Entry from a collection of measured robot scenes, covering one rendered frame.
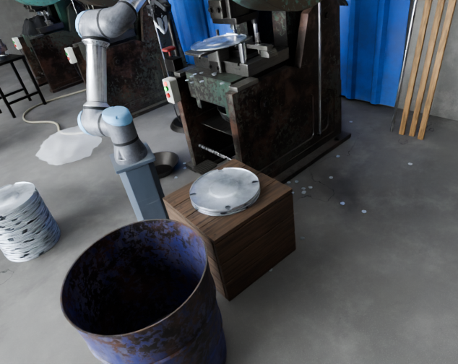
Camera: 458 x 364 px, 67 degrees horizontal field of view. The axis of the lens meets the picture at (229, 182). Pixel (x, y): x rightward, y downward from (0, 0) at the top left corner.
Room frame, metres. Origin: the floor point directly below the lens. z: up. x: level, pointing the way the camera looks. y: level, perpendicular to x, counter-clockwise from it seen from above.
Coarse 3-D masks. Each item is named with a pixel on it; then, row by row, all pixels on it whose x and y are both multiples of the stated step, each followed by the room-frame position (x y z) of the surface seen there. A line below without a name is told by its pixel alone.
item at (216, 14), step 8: (216, 0) 1.86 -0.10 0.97; (224, 0) 1.84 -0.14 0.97; (232, 0) 1.83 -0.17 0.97; (208, 8) 1.89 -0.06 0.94; (216, 8) 1.84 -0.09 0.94; (224, 8) 1.83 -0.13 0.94; (232, 8) 1.83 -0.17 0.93; (240, 8) 1.86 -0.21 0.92; (216, 16) 1.86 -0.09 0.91; (224, 16) 1.83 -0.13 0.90; (232, 16) 1.83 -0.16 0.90
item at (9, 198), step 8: (16, 184) 1.65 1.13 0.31; (24, 184) 1.64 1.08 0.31; (32, 184) 1.62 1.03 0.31; (0, 192) 1.60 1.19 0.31; (8, 192) 1.57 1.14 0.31; (16, 192) 1.56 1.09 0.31; (24, 192) 1.55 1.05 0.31; (0, 200) 1.51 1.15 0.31; (8, 200) 1.50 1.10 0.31; (16, 200) 1.49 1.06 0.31; (24, 200) 1.48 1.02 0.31; (0, 208) 1.45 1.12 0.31; (8, 208) 1.43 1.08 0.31; (16, 208) 1.41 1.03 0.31
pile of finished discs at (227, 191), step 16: (208, 176) 1.27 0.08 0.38; (224, 176) 1.25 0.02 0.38; (240, 176) 1.22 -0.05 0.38; (256, 176) 1.19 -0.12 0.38; (192, 192) 1.17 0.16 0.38; (208, 192) 1.15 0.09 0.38; (224, 192) 1.12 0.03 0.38; (240, 192) 1.11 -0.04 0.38; (256, 192) 1.08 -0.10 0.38; (208, 208) 1.05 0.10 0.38; (224, 208) 1.03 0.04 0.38; (240, 208) 1.03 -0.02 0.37
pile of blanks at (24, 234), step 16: (32, 208) 1.46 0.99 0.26; (0, 224) 1.39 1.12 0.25; (16, 224) 1.40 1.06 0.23; (32, 224) 1.43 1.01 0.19; (48, 224) 1.50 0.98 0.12; (0, 240) 1.39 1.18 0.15; (16, 240) 1.38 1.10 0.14; (32, 240) 1.41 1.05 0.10; (48, 240) 1.45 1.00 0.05; (16, 256) 1.38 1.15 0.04; (32, 256) 1.38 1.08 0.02
